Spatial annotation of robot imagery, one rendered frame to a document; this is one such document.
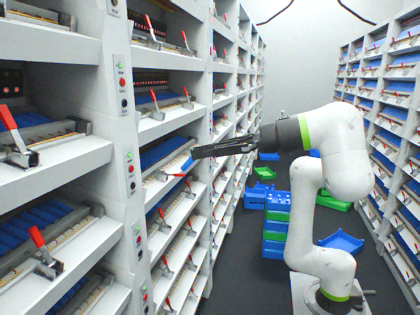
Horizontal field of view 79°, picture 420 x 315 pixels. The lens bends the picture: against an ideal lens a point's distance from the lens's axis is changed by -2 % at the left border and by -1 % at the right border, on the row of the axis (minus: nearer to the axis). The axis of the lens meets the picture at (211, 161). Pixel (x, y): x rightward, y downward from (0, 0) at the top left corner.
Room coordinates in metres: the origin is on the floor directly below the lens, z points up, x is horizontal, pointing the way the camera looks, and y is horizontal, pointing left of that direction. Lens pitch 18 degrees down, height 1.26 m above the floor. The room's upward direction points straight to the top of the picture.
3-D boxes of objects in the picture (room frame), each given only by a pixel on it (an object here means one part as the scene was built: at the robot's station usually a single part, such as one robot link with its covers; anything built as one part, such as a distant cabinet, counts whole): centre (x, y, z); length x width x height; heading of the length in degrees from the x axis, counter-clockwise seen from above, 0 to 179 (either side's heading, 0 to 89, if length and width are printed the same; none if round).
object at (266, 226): (1.64, -0.53, 0.28); 0.30 x 0.20 x 0.08; 79
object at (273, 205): (1.64, -0.53, 0.44); 0.30 x 0.20 x 0.08; 79
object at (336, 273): (0.90, -0.53, 0.46); 0.16 x 0.13 x 0.19; 60
